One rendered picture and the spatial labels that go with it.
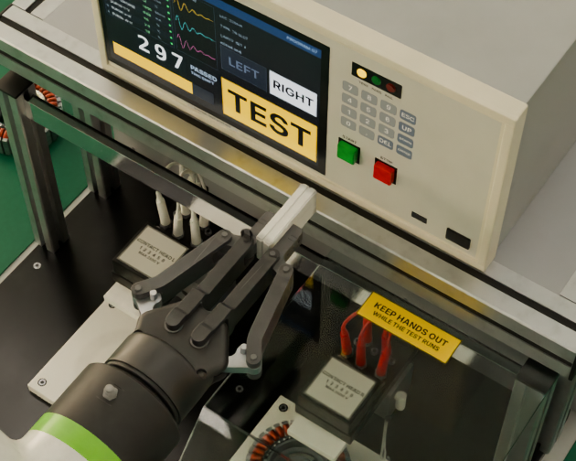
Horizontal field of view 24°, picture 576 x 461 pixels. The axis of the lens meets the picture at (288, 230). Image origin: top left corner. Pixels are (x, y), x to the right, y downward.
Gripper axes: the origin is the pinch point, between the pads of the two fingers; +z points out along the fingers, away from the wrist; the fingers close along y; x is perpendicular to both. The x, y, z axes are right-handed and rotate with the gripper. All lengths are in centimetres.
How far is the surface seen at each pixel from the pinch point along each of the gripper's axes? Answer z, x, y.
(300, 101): 9.7, 3.1, -5.2
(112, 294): -0.4, -30.2, -22.7
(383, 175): 9.1, 0.0, 3.9
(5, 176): 12, -43, -52
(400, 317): 4.2, -11.7, 9.6
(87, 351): -3.6, -40.1, -25.1
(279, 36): 9.7, 10.0, -7.4
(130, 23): 9.7, 1.8, -24.4
